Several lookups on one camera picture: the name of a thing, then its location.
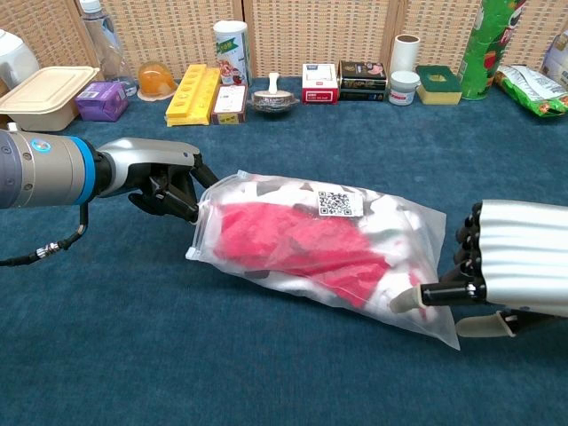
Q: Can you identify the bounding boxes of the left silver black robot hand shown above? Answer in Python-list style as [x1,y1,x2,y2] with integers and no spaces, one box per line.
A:
[95,137,221,224]

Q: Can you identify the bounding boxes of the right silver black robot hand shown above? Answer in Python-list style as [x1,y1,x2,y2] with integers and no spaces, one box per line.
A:
[389,199,568,339]

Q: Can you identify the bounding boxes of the translucent frosted zip bag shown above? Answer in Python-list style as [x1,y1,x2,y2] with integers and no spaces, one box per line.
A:
[185,170,462,351]

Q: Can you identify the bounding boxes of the red white black patterned clothes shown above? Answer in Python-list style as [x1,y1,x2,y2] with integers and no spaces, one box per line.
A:
[208,177,445,329]

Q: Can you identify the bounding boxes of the green white snack bag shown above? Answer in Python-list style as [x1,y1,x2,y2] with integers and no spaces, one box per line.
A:
[494,64,568,118]

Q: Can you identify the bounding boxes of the small purple box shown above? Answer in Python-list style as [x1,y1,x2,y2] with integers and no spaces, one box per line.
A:
[75,81,130,122]

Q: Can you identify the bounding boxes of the yellow plastic egg tray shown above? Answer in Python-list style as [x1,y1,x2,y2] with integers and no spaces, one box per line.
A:
[165,63,222,128]

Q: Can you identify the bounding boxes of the orange jelly cup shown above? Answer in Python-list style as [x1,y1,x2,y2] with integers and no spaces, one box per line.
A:
[136,60,179,102]

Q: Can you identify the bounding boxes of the maroon pink flat box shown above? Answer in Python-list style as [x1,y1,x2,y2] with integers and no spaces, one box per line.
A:
[210,83,249,126]

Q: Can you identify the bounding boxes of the beige lidded lunch box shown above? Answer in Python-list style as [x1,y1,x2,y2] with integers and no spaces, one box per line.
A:
[0,66,101,132]

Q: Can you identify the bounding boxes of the clear plastic water bottle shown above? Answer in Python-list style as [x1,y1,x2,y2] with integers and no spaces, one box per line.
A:
[79,0,138,97]

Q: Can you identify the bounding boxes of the white green printed canister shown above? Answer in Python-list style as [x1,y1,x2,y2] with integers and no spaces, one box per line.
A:
[213,20,250,88]

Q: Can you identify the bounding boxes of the dark patterned bowl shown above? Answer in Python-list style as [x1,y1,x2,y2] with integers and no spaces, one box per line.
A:
[251,90,298,116]

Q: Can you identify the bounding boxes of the white rounded kitchen appliance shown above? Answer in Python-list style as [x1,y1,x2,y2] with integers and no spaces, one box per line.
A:
[0,28,40,90]

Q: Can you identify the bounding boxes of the green yellow sponge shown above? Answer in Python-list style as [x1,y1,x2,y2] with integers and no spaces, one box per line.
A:
[415,65,463,107]

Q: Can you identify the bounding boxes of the red white small box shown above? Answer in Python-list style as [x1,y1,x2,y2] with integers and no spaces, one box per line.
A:
[302,63,339,105]

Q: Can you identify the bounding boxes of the green chips can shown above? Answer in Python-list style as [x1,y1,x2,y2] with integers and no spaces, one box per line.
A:
[460,0,527,100]

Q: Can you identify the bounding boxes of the white round jar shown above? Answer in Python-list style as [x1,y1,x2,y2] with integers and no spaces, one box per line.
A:
[388,70,421,107]

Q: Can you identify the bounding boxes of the woven folding screen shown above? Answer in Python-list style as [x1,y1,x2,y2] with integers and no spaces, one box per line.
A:
[0,0,568,83]

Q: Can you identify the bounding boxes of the white paper roll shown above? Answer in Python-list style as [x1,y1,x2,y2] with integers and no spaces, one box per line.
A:
[389,34,422,76]

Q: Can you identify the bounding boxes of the black printed box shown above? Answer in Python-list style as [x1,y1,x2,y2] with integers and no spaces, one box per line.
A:
[337,59,388,102]

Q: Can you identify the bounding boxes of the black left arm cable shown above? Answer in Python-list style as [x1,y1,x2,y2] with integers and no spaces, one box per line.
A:
[0,203,90,267]

